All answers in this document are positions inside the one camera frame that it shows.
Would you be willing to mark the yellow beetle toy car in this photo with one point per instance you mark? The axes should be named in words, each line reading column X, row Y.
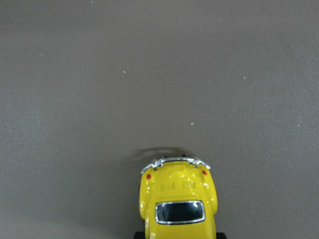
column 178, row 199

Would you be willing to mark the brown table mat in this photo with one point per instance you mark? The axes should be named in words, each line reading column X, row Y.
column 91, row 91

